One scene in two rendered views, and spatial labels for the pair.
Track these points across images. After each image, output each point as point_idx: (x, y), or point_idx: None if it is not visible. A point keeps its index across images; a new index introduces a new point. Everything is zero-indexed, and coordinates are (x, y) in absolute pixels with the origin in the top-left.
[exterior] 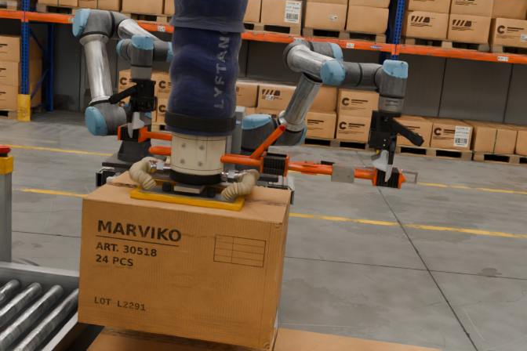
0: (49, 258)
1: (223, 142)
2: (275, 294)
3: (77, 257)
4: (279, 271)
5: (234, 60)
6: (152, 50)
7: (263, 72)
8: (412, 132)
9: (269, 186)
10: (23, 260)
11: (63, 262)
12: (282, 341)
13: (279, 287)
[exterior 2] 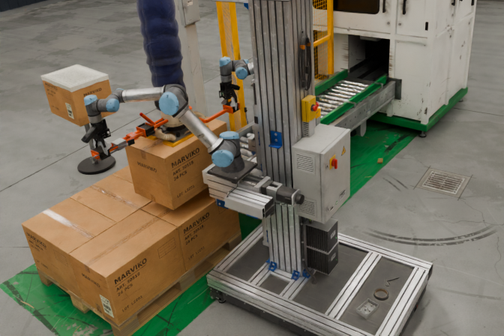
0: (494, 245)
1: (161, 112)
2: (133, 174)
3: (500, 261)
4: (141, 173)
5: (153, 76)
6: (221, 67)
7: None
8: (86, 133)
9: (235, 187)
10: (490, 232)
11: (484, 252)
12: (163, 223)
13: (156, 191)
